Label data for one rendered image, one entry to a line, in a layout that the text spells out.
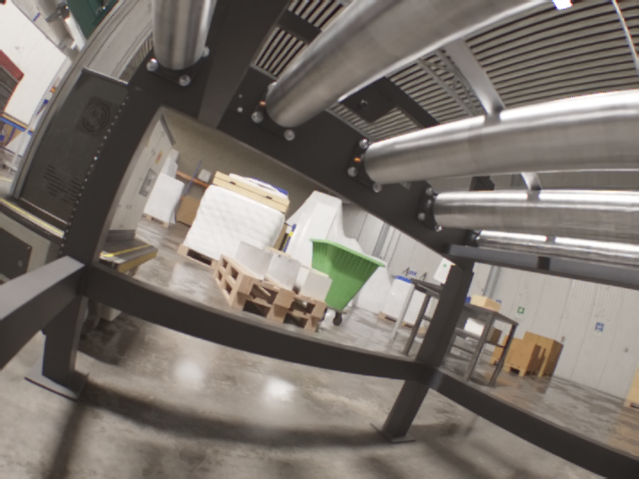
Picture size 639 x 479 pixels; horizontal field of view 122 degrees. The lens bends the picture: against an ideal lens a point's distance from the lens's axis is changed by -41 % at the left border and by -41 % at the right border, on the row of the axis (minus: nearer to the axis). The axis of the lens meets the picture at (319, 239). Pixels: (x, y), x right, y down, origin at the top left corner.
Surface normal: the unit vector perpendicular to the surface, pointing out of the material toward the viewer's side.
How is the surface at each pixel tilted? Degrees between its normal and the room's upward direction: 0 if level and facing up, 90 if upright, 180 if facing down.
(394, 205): 90
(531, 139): 126
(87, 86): 90
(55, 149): 90
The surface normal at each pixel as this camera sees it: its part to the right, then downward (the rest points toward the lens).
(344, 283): 0.25, 0.20
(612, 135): -0.85, 0.34
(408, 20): -0.56, 0.80
